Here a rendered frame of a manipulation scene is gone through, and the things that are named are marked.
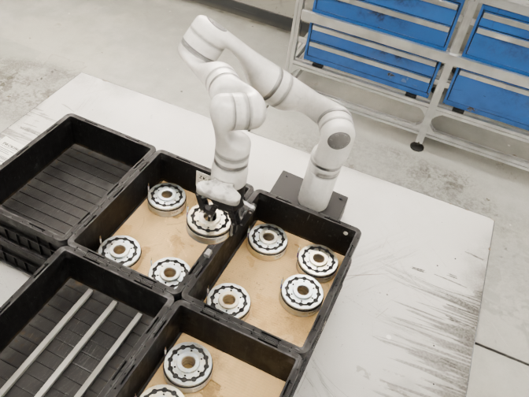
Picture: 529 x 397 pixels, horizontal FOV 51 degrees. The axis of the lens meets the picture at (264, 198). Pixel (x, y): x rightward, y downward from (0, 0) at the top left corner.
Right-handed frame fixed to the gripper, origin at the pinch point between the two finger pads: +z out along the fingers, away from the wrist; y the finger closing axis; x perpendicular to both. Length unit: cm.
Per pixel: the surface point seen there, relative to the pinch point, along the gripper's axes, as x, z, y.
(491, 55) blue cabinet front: -190, 30, -70
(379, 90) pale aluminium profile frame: -192, 67, -24
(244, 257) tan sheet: -8.0, 17.8, -4.7
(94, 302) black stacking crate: 18.2, 19.2, 22.7
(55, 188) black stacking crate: -10, 19, 51
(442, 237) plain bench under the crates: -51, 29, -57
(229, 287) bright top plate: 4.4, 15.1, -5.0
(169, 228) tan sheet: -9.1, 18.3, 16.7
